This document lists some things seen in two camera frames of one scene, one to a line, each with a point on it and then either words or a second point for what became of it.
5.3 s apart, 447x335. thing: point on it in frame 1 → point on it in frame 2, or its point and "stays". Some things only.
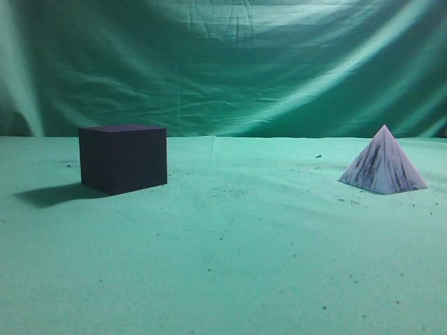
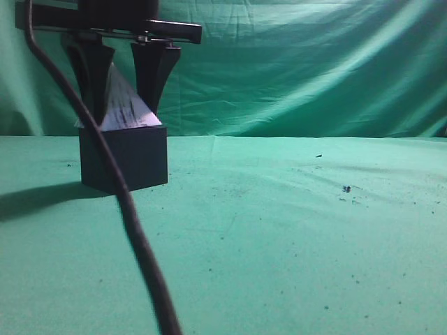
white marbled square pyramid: [383, 166] → [126, 107]
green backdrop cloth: [225, 68] stays
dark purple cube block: [121, 158] stays
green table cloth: [250, 236] stays
